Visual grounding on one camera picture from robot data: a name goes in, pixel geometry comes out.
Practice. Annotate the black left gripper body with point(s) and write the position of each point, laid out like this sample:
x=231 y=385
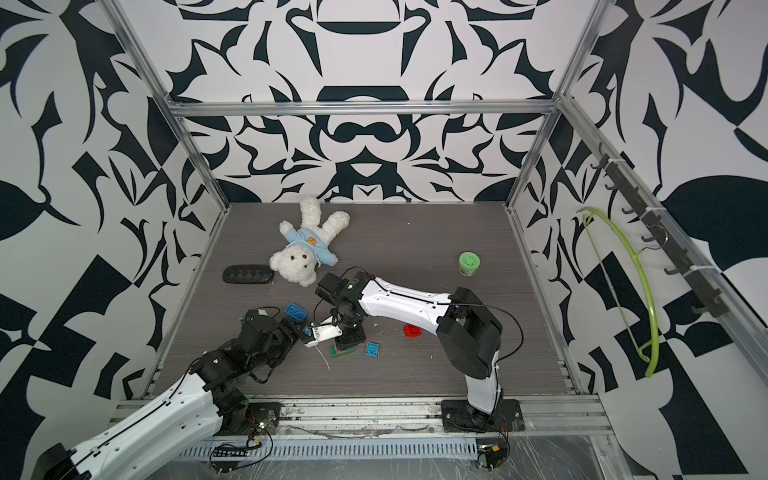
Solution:
x=288 y=338

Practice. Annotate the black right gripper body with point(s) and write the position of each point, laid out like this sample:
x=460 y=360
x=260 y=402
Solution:
x=348 y=327

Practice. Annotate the green long lego plate brick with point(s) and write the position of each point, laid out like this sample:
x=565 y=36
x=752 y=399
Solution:
x=337 y=353

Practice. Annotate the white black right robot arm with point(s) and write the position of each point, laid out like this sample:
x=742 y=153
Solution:
x=468 y=332

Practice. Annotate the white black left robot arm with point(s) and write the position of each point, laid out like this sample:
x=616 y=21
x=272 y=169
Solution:
x=192 y=409

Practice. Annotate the blue lego brick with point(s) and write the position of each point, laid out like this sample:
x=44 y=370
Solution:
x=295 y=313

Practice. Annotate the cyan overturned lego brick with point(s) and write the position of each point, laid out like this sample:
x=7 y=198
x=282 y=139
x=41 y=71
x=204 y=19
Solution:
x=372 y=350

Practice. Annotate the red lego brick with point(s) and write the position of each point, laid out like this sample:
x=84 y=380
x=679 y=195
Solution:
x=411 y=331

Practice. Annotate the white teddy bear blue shirt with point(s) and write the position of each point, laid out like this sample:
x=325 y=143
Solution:
x=308 y=246

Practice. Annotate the black remote control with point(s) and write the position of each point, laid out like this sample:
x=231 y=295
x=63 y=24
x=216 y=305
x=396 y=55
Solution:
x=247 y=274

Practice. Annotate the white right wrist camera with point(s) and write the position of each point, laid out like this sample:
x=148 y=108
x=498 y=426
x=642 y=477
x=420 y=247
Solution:
x=313 y=335

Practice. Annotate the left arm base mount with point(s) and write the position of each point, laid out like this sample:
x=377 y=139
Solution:
x=251 y=418

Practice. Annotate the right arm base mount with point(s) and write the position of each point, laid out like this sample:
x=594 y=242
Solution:
x=459 y=416

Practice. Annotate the black wall hook rack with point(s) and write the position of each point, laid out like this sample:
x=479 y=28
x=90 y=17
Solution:
x=660 y=236

